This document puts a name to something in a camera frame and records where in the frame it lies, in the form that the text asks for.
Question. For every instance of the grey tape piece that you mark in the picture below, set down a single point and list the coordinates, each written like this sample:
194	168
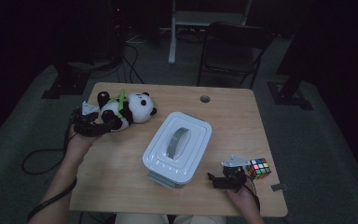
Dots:
279	187

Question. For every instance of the grey translucent storage box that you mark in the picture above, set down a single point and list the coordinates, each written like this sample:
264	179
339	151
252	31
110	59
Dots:
161	181

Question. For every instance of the person's right hand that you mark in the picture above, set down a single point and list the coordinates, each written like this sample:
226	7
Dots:
245	200

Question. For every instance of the colourful puzzle cube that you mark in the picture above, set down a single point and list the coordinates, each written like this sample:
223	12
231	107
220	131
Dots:
258	169

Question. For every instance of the black stand with square base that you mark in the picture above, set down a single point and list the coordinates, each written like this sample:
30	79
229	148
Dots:
66	82

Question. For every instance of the white box lid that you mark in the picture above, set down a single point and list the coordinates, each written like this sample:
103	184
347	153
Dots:
180	146

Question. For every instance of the black stand with flat base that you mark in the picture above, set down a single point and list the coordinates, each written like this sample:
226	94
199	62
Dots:
289	93

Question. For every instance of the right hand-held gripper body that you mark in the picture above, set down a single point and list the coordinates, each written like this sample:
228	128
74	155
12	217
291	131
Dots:
234	174

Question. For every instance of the white desk frame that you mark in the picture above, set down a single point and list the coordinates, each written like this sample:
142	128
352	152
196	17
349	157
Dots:
180	18

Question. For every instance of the black folding chair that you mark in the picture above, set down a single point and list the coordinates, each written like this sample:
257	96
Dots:
230	53

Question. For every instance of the panda plush toy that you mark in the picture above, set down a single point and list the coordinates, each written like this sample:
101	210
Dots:
136	107

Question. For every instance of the person's lap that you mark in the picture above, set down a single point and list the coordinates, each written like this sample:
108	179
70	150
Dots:
143	219

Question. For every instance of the person's left hand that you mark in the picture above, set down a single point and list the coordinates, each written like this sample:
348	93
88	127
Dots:
79	144

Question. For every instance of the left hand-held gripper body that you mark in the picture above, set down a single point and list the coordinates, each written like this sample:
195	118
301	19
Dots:
82	124

